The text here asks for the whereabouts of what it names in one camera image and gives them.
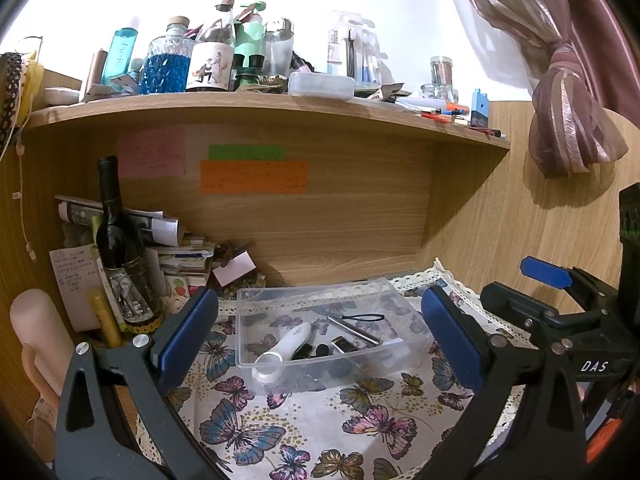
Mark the clear glass spray bottle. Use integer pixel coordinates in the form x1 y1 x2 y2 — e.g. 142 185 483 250
264 18 294 78

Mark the clear bottle illustrated label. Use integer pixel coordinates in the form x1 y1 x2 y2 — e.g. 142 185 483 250
186 0 235 92

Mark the dark wine bottle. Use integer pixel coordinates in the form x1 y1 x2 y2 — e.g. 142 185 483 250
96 155 164 335

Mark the orange sticky note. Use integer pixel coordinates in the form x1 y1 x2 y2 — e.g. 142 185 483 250
200 160 309 194

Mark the wooden shelf board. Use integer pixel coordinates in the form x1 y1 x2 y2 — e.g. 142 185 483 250
26 92 510 151

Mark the pink cylindrical mug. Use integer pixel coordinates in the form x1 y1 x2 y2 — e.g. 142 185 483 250
10 288 75 405

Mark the green sticky note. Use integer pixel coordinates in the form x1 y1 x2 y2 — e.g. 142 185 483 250
207 144 286 160

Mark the small translucent lidded box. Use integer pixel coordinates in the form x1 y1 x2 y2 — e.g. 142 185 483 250
288 72 355 100

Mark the blue crystal glass bottle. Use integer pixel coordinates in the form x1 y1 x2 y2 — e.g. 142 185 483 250
140 16 194 94

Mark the clear plastic storage box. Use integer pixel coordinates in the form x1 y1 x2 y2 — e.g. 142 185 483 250
235 278 434 396

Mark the white handheld lint remover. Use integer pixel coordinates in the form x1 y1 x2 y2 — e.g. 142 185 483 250
252 322 312 386

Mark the orange marker pen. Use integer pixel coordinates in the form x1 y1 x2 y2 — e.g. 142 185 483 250
396 96 470 115

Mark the handwritten white note paper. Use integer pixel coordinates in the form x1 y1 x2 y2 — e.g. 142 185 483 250
49 245 102 332

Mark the packaged toothbrush set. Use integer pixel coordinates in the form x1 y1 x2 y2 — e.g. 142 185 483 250
326 14 382 89

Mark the glass jar with silver contents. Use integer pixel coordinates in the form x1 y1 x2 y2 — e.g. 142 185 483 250
430 56 454 87

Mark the butterfly print lace tablecloth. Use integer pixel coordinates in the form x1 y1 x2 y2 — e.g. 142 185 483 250
169 264 529 479

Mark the black clip with strap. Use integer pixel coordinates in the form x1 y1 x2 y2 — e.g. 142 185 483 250
335 313 385 323

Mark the pink sticky note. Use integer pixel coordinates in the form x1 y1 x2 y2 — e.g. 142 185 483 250
117 129 186 179

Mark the mint green bottle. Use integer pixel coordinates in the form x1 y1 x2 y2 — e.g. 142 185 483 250
232 1 266 90

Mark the silver metal pen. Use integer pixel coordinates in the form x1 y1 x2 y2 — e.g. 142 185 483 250
328 316 381 347

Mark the black patterned lace ribbon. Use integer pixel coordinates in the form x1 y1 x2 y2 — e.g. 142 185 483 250
0 52 24 155

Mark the tall light blue bottle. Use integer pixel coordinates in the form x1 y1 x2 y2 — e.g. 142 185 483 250
101 26 138 84

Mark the pink striped curtain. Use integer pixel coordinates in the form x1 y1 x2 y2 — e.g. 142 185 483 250
469 0 639 179

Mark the white small cardboard box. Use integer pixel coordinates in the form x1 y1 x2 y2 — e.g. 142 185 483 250
213 252 256 287

